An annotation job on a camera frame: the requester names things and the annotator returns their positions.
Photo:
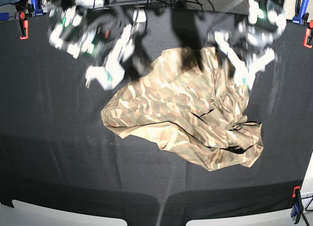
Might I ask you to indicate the orange clamp far right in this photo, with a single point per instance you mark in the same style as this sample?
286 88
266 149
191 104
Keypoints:
308 40

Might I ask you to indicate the blue clamp top right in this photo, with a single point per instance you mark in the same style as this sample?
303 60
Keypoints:
301 14

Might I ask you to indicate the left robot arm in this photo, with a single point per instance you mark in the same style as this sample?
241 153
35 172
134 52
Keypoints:
265 14

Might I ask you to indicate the orange blue clamp bottom right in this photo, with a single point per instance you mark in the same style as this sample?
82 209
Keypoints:
297 208

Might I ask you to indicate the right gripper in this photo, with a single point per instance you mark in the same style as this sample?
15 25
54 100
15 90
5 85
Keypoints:
119 48

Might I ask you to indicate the white tab on cloth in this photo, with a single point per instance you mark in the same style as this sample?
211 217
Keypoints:
139 16

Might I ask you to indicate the camouflage t-shirt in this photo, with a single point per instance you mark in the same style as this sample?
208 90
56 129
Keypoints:
189 105

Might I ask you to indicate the black table cloth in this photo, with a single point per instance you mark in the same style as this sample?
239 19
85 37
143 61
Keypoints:
55 151

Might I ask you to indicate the blue clamp top left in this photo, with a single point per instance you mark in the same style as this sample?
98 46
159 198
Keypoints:
37 7

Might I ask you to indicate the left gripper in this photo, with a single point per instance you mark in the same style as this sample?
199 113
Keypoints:
248 49

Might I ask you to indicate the orange clamp far left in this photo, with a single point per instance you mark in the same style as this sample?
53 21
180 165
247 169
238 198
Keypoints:
20 17

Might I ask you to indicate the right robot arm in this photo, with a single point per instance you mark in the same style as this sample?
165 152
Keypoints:
75 30

